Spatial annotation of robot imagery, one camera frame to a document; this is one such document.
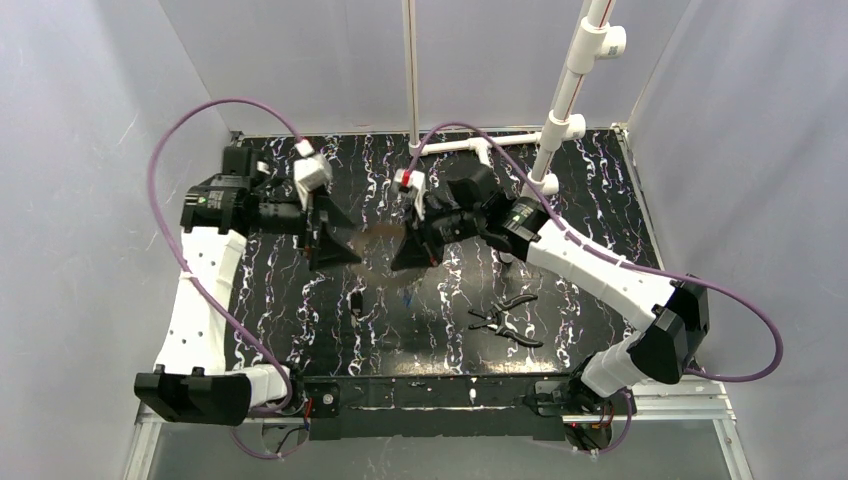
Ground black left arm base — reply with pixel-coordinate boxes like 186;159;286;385
242;378;342;420

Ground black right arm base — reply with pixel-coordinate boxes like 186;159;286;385
521;379;637;455

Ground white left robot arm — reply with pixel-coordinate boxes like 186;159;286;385
134;140;361;426

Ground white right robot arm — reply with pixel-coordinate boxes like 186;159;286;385
391;165;709;402

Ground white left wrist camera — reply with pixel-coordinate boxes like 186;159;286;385
293;138;333;211

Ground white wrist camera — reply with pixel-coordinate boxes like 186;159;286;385
293;138;333;211
391;169;426;221

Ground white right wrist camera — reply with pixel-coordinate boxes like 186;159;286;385
391;169;426;221

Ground black handled pliers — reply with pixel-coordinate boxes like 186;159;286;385
467;295;546;350

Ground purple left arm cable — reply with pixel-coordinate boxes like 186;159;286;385
146;98;313;462

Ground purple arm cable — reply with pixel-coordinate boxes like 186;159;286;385
405;121;786;455
146;98;313;462

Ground white PVC pipe frame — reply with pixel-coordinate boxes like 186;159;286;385
410;1;632;195

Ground aluminium front rail frame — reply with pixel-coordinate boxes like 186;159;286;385
124;379;752;479

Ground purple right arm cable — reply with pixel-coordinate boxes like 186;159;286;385
405;121;786;455

